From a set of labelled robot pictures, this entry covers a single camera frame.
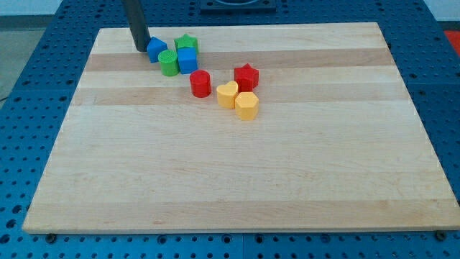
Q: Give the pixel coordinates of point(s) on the black cylindrical robot arm stick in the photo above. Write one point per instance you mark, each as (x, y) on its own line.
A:
(137, 24)

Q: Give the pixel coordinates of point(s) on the green cylinder block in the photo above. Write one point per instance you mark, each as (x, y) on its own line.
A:
(168, 60)

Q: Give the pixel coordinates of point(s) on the red star block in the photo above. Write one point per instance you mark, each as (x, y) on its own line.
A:
(246, 77)

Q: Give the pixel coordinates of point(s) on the green star block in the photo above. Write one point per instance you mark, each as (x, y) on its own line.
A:
(186, 41)

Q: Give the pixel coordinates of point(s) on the yellow heart block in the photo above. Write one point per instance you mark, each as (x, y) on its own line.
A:
(226, 94)

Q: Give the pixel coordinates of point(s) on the blue pentagon block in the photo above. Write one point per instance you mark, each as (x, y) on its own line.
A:
(154, 48)

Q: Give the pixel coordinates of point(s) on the yellow hexagon block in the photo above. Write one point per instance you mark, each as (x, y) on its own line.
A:
(247, 106)

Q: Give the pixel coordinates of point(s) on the red cylinder block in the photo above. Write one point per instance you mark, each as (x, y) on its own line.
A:
(200, 83)

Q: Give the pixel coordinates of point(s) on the light wooden board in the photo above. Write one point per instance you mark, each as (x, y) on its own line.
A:
(337, 145)

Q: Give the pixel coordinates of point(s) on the blue cube block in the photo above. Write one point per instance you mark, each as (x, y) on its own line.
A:
(187, 60)

